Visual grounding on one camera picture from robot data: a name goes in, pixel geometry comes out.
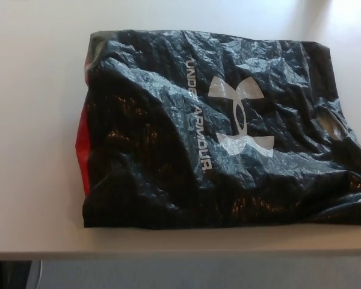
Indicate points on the black Under Armour plastic bag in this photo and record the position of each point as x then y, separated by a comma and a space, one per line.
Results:
174, 144

